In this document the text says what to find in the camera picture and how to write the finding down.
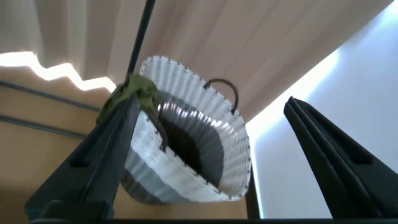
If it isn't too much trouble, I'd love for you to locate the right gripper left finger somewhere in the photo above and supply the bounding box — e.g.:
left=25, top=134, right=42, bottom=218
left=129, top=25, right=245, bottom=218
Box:
left=24, top=93, right=141, bottom=220

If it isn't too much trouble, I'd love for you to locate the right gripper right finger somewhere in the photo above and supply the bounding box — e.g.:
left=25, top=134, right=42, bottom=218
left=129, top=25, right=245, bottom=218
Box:
left=283, top=95, right=398, bottom=218

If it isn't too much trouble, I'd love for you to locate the white laundry basket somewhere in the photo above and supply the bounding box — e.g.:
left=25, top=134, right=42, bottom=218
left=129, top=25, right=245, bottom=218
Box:
left=119, top=55, right=252, bottom=206

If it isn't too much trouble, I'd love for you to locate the black clothes rack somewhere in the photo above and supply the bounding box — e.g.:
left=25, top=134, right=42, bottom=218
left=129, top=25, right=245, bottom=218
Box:
left=0, top=0, right=156, bottom=140

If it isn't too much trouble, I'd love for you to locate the green printed garment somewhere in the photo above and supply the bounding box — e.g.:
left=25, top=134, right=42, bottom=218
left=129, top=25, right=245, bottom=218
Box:
left=95, top=73, right=161, bottom=125

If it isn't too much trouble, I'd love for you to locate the beige curtain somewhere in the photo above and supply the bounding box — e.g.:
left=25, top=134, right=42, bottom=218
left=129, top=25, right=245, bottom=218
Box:
left=0, top=0, right=394, bottom=122

